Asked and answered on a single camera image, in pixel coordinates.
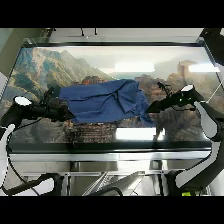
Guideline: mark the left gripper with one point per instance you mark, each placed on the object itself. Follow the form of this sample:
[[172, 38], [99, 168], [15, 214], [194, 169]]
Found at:
[[61, 111]]

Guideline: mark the blue shirt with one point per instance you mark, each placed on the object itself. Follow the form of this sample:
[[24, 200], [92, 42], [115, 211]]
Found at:
[[106, 101]]

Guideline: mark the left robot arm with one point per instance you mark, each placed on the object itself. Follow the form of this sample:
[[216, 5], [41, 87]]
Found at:
[[23, 111]]

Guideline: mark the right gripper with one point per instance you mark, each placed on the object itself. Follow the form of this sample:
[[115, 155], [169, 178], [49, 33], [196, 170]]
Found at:
[[165, 104]]

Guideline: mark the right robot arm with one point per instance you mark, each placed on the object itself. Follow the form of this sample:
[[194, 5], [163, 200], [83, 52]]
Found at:
[[206, 123]]

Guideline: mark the silver frame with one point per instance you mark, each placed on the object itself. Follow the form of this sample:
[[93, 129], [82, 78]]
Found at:
[[100, 156]]

